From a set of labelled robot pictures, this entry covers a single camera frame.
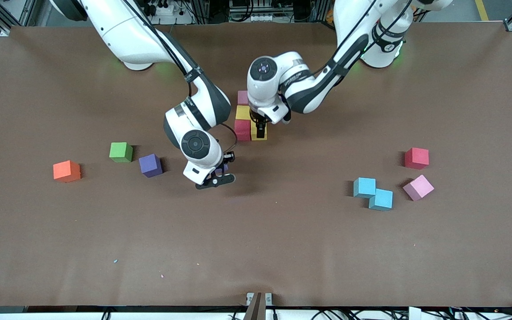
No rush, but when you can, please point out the green foam block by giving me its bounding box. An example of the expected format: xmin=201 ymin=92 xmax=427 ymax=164
xmin=109 ymin=142 xmax=134 ymax=163

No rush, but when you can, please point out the brown paper table cover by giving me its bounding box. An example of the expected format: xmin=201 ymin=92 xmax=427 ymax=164
xmin=0 ymin=22 xmax=512 ymax=308

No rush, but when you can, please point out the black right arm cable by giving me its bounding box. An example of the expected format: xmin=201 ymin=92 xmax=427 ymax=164
xmin=220 ymin=124 xmax=238 ymax=154

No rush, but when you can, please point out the blue foam block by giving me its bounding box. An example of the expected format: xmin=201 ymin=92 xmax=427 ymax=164
xmin=368 ymin=188 xmax=393 ymax=212
xmin=353 ymin=177 xmax=376 ymax=199

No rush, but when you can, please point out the orange foam block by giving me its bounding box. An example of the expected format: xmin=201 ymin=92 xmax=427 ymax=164
xmin=53 ymin=160 xmax=81 ymax=183

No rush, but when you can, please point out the metal mount bracket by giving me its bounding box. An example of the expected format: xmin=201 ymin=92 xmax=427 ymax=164
xmin=244 ymin=292 xmax=273 ymax=320

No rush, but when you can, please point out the red foam block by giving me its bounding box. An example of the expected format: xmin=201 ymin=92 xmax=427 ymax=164
xmin=404 ymin=147 xmax=430 ymax=170
xmin=234 ymin=119 xmax=252 ymax=141

